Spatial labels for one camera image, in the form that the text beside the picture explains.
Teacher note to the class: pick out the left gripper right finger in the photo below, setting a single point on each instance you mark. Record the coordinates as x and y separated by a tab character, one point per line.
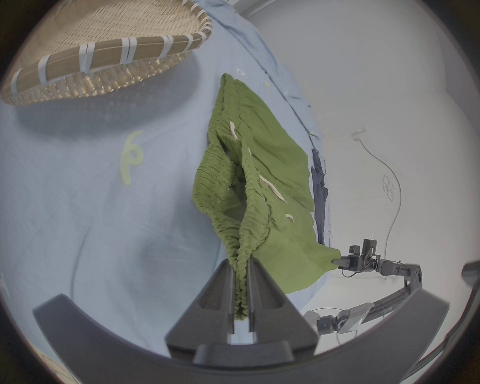
273	311

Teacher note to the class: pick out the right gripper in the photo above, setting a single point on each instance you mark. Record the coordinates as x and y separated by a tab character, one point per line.
352	262

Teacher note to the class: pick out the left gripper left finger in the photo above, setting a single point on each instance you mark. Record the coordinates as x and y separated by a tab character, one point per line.
210	311

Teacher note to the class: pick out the green shorts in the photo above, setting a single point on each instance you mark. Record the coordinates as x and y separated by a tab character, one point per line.
270	150

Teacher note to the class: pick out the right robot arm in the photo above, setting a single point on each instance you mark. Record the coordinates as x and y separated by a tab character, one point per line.
397	292

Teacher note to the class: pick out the dark blue garment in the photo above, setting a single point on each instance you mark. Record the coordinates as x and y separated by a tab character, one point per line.
319	195

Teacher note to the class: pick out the bed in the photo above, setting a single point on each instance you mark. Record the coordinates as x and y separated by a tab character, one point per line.
75	206

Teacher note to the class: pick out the round woven basket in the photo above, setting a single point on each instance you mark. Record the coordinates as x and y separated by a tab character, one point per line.
112	37

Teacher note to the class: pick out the pale blue quilt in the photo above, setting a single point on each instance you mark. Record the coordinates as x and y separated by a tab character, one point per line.
255	45

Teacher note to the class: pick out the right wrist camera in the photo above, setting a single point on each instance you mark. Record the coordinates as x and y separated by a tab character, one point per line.
354	249

